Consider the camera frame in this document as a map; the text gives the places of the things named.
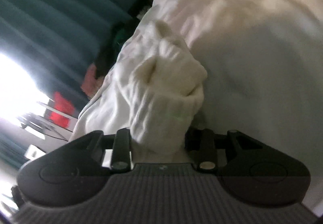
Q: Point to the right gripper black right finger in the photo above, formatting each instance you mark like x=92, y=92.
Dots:
x=206, y=149

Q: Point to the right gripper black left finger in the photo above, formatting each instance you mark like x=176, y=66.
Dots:
x=117, y=151

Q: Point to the white sweatshirt garment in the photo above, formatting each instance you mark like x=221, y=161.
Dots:
x=154, y=89

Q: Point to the dark clothes pile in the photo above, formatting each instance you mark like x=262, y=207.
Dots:
x=120, y=33

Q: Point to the pink clothing pile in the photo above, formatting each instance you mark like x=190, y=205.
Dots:
x=92, y=82

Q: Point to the red bag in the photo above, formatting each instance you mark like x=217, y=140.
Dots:
x=63, y=105

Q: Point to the pastel pink blue quilt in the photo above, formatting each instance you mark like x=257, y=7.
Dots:
x=263, y=60

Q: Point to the teal curtain right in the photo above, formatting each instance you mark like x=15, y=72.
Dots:
x=56, y=40

